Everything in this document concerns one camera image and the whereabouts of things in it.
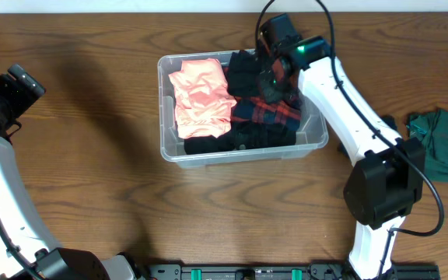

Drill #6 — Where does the black garment with band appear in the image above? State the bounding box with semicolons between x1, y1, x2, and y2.
226;49;287;104

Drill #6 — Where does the red navy plaid shirt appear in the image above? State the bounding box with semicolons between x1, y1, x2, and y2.
231;89;302;131

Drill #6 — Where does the black buttoned garment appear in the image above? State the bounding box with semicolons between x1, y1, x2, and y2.
184;121;296;155

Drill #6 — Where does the pink garment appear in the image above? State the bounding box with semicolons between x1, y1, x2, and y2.
169;58;236;139

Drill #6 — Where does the dark navy garment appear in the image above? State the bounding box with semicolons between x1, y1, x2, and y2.
337;114;400;155

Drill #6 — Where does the dark green garment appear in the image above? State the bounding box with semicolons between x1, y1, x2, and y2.
406;109;448;183

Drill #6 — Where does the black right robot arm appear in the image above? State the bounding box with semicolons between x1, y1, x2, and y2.
255;14;425;279

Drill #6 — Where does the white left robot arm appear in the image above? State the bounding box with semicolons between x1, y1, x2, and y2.
0;65;142;280

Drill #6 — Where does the clear plastic storage bin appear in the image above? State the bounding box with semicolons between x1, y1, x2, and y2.
157;51;329;169

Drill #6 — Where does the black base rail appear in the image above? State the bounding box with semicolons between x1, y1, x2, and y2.
141;261;441;280

